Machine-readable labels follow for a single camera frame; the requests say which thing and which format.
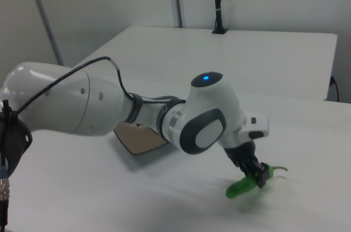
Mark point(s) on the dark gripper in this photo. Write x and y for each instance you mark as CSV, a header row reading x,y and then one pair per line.
x,y
241,153

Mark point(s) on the green chili pepper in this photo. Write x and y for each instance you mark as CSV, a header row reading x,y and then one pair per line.
x,y
238,186

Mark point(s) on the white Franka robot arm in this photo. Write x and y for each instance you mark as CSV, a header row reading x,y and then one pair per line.
x,y
82,106

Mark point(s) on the brown square ceramic plate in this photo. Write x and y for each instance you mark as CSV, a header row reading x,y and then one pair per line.
x,y
140,140

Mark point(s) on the black base connector mount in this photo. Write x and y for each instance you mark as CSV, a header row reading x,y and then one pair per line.
x,y
13,138

